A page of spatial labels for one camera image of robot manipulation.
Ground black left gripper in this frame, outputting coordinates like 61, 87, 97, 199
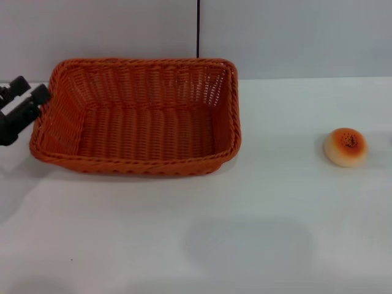
0, 75, 51, 146

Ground orange woven plastic basket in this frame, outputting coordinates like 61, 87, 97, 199
29, 58, 243, 178

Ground round toasted bread bun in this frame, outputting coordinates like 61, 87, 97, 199
323, 127, 369, 168

